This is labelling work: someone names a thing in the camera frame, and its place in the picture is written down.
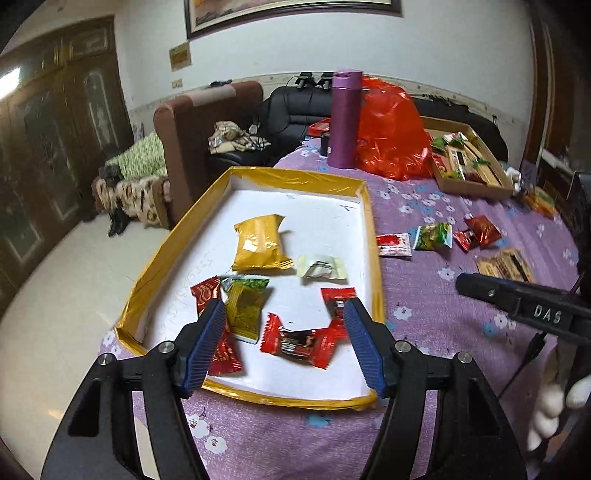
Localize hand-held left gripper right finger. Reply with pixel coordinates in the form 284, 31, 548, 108
344, 298, 527, 480

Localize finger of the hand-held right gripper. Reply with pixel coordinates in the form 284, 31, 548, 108
456, 272, 591, 344

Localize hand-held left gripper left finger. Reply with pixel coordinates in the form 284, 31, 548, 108
41, 299, 228, 480

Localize tan striped snack packet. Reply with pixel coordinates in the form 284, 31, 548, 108
476, 248, 537, 283

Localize shiny red snack packet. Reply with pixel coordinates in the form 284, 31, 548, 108
465, 215, 502, 250

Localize small red and black candy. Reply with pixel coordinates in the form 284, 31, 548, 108
452, 229, 478, 253

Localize red and white snack packet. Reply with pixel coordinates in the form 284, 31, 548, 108
376, 233, 413, 258

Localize gold-rimmed cardboard tray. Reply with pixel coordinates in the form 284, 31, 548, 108
115, 166, 385, 412

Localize person's right hand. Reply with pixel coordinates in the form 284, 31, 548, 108
526, 371, 591, 455

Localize red gold-swirl snack packet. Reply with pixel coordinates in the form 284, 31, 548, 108
191, 276, 243, 377

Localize gold and green snack packet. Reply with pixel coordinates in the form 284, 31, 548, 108
221, 274, 271, 344

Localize purple floral tablecloth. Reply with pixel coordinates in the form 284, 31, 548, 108
99, 136, 585, 480

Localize white candy wrapper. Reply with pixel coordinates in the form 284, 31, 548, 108
296, 255, 348, 281

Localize orange snack packet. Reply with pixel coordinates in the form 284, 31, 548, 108
522, 187, 557, 220

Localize yellow snack packet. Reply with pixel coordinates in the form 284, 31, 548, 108
232, 213, 295, 273

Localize brown cardboard box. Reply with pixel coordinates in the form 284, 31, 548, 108
418, 116, 515, 200

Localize pile of assorted snack packets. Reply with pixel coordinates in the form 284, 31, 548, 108
431, 131, 504, 188

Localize black boots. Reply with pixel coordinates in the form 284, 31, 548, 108
107, 208, 133, 237

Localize brown spotted blanket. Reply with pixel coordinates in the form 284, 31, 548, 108
92, 175, 171, 229

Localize green patterned blanket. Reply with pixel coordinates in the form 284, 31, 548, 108
104, 131, 168, 178

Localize red plastic bag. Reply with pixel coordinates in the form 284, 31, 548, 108
355, 76, 435, 182

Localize plaid cloth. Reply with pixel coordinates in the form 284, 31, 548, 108
208, 120, 273, 155

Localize brown armchair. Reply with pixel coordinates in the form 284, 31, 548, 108
153, 80, 265, 232

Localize purple thermos bottle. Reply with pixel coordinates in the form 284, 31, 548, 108
327, 69, 363, 169

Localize wooden cabinet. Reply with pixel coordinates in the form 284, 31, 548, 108
0, 16, 134, 319

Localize black leather sofa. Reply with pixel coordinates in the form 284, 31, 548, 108
205, 84, 509, 171

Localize framed painting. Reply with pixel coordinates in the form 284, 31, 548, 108
184, 0, 403, 40

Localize thin black cable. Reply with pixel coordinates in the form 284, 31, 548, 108
496, 332, 546, 400

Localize wooden door frame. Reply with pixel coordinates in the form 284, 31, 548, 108
526, 14, 557, 160

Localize yellow wall plaque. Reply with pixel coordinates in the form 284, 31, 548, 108
169, 41, 191, 72

